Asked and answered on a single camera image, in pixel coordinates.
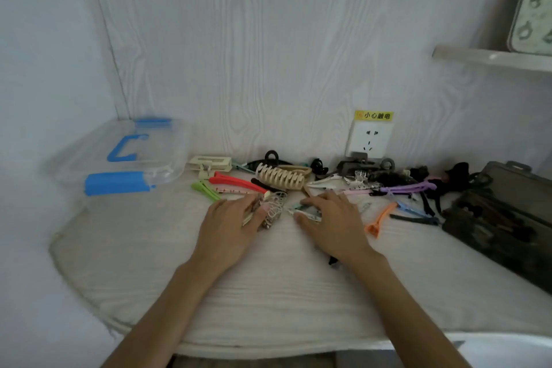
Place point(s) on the person's left hand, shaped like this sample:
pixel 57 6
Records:
pixel 224 229

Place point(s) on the person's right hand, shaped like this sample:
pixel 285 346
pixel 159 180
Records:
pixel 340 229

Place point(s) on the person's right thumb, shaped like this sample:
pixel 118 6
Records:
pixel 307 227

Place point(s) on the person's left fingers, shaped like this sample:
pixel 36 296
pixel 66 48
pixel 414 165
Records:
pixel 241 204

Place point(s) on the striped hair clip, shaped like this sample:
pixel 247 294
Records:
pixel 251 210

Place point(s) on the green clear hair clip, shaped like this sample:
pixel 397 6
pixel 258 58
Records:
pixel 307 212

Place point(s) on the person's right forearm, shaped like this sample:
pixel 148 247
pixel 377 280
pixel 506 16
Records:
pixel 401 316

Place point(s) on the person's left forearm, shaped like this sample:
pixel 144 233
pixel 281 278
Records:
pixel 164 316

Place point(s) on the red duckbill hair clip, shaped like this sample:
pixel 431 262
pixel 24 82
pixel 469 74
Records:
pixel 235 182

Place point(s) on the teal hair clip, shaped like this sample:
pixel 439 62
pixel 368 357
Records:
pixel 241 167

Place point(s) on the green duckbill hair clip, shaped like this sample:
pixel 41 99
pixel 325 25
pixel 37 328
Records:
pixel 205 190

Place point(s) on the small black hair clip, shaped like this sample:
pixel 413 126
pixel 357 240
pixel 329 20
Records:
pixel 333 260

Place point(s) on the large cream claw clip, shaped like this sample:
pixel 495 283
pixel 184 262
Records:
pixel 280 177

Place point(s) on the white pointed hair clip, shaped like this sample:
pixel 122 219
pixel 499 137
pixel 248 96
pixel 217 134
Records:
pixel 325 182

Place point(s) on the cream rectangular hair clip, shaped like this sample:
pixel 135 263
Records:
pixel 210 163

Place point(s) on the black banana hair clip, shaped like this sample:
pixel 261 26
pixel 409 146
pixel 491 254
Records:
pixel 271 159

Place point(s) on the small black claw clip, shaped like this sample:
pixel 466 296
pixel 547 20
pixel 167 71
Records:
pixel 318 166

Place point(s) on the orange duckbill hair clip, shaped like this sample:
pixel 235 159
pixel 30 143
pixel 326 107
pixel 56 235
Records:
pixel 376 225

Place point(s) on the small clear claw clip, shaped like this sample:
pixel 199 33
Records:
pixel 357 177

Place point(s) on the dark grey claw clip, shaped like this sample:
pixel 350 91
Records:
pixel 366 165

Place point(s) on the purple duckbill hair clip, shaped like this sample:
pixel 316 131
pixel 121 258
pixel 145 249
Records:
pixel 409 188

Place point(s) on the blue duckbill hair clip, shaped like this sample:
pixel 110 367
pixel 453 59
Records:
pixel 416 211

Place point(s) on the pile of black hair accessories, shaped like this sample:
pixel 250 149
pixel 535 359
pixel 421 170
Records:
pixel 427 178

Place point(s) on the yellow warning sticker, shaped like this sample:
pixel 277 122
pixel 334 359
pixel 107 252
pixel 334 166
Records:
pixel 374 116

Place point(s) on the dark translucent storage case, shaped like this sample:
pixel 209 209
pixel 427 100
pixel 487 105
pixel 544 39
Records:
pixel 504 216

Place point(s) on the green patterned board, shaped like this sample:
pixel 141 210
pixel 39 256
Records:
pixel 534 5

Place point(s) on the white wall socket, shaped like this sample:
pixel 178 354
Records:
pixel 369 139

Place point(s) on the white wall shelf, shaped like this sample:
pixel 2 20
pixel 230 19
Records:
pixel 491 57

